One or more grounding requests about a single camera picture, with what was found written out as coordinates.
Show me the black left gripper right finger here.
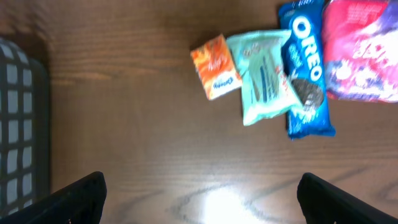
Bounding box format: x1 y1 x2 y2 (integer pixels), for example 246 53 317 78
297 172 397 224

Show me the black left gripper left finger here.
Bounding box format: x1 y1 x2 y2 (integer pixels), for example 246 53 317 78
1 171 107 224

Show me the mint green snack pack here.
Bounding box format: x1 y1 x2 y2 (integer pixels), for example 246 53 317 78
226 30 303 126

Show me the blue Oreo cookie pack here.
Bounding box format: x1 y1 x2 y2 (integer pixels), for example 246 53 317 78
278 0 336 139

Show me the orange small snack box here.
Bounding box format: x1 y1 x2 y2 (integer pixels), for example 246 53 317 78
190 34 243 100

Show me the purple pink Carefree pack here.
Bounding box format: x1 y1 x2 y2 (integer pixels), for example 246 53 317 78
322 0 397 103

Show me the grey plastic shopping basket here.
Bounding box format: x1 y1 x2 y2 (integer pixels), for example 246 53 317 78
1 39 50 218

